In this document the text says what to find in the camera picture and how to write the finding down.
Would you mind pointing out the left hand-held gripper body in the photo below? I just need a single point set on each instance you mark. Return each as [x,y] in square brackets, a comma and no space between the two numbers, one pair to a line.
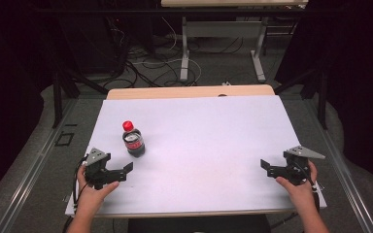
[94,163]

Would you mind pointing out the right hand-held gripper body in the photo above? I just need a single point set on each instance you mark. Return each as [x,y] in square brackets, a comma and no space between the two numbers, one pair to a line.
[297,163]

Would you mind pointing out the dark soda bottle red label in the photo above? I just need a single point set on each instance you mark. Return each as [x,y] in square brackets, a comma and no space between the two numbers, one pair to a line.
[133,142]

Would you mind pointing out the red bottle cap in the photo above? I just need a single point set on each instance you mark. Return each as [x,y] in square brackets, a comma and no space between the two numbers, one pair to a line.
[128,125]

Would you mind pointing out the person's right hand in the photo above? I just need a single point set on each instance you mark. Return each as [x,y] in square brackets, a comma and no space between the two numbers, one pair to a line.
[301,194]

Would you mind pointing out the person's left hand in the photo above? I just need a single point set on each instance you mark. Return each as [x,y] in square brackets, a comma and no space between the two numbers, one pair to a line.
[92,195]

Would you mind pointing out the white board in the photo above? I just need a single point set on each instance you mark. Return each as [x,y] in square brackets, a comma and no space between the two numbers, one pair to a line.
[207,145]

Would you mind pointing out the black metal stand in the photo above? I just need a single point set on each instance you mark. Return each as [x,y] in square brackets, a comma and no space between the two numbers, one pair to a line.
[320,97]
[58,97]

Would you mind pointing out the small white plug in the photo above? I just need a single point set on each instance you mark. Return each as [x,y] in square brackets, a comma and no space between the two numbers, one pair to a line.
[226,83]

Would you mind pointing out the wooden table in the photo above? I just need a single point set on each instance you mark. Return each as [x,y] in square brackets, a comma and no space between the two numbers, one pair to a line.
[187,91]

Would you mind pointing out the desk with white metal legs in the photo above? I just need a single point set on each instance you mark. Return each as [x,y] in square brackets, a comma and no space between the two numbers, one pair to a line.
[221,29]

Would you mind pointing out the black floor hatch frame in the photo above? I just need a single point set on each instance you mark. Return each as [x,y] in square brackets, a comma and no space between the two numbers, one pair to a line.
[64,139]

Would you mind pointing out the aluminium floor rail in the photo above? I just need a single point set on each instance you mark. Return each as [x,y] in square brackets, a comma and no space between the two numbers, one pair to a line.
[29,171]
[343,168]

